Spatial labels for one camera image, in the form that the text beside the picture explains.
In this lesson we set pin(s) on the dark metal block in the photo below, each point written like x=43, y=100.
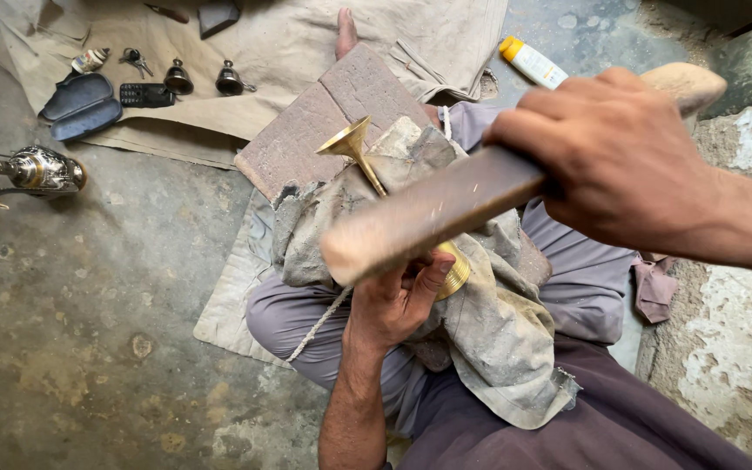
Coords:
x=218, y=16

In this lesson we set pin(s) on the pink rag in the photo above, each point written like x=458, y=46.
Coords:
x=653, y=287

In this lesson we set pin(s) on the dark hand tool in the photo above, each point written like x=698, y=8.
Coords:
x=167, y=13

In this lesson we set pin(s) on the person's right fingers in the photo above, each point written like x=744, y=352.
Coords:
x=532, y=117

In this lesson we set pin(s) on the open blue glasses case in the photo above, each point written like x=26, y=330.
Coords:
x=82, y=108

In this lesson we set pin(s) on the ornate silver ewer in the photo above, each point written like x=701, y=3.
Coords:
x=46, y=170

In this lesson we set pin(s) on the person's foot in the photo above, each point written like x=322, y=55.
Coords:
x=346, y=32

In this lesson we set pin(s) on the dark metal bell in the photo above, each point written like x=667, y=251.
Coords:
x=178, y=79
x=229, y=79

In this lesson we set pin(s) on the white bottle with yellow cap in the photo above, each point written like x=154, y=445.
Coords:
x=536, y=64

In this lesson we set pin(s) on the person's lilac trousers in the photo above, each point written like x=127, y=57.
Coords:
x=585, y=274

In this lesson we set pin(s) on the bunch of keys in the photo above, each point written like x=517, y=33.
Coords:
x=134, y=60

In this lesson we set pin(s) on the grey dirty rag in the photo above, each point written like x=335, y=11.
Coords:
x=506, y=339

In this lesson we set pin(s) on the person's dark brown shirt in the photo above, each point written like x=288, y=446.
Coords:
x=611, y=418

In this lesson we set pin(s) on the reddish paving brick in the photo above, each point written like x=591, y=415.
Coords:
x=324, y=124

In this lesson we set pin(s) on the large metal file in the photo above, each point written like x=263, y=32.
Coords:
x=428, y=212

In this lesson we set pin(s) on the small beige mat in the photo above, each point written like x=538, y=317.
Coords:
x=232, y=300

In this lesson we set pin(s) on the person's left hand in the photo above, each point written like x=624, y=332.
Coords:
x=386, y=307

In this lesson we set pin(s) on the brass goblet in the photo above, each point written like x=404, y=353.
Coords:
x=353, y=147

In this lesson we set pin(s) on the person's right hand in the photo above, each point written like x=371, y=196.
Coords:
x=624, y=156

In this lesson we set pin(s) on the large beige floor cloth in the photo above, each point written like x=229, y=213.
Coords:
x=284, y=45

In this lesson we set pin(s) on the black keypad phone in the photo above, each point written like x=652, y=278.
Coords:
x=146, y=95

